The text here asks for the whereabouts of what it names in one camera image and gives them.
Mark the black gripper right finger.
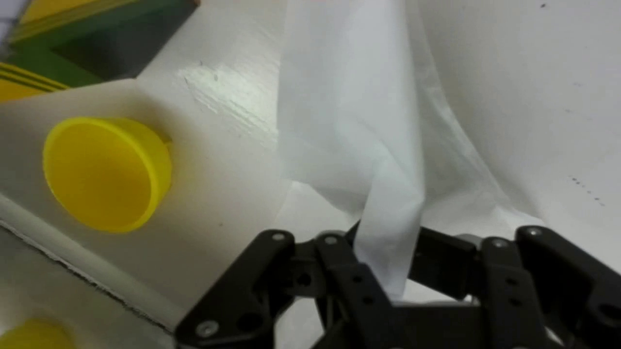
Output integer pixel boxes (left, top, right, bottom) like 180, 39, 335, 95
405, 223, 621, 349

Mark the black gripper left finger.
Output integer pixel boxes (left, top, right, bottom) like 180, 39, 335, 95
172, 221, 395, 349

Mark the white tissue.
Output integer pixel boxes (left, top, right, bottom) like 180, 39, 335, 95
273, 0, 545, 303

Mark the yellow plastic cup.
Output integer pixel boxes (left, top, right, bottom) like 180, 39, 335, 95
40, 117, 174, 235

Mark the green yellow crayon box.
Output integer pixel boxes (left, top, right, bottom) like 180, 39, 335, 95
0, 0, 199, 105

